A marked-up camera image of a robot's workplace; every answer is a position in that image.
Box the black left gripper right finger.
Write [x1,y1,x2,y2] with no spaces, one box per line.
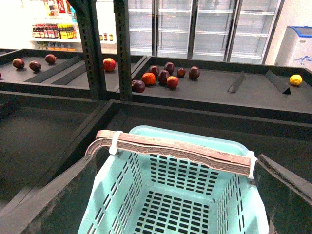
[253,154,312,234]

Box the red yellow apple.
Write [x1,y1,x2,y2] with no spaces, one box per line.
[102,58,116,72]

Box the black shelf divider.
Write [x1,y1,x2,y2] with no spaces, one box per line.
[265,69,291,95]

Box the small dark red apple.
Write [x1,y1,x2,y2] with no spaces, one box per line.
[177,68,186,78]

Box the glass door refrigerator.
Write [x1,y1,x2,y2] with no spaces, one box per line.
[128,0,284,64]

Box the brown basket handle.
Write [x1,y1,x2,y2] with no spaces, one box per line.
[85,130,250,178]

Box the orange red fruit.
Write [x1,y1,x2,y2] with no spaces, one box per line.
[141,72,156,86]

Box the white chest freezer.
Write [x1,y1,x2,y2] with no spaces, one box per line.
[275,26,312,71]

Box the yellow lemon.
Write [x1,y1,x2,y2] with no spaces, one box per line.
[289,74,303,86]

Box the light blue plastic basket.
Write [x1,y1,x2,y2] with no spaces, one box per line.
[78,126,269,234]

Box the black perforated shelf post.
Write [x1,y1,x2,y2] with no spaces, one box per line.
[113,0,132,101]
[69,0,107,100]

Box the white cable tie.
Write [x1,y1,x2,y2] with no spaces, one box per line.
[246,151,257,179]
[109,131,123,155]

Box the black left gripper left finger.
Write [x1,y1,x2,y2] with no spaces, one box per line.
[0,156,97,234]

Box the dark purple apple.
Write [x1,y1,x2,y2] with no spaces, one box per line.
[149,66,160,78]
[189,66,200,80]
[164,62,175,75]
[158,70,170,85]
[132,79,146,93]

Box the shelf of sauce bottles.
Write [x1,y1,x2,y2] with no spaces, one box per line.
[32,23,77,40]

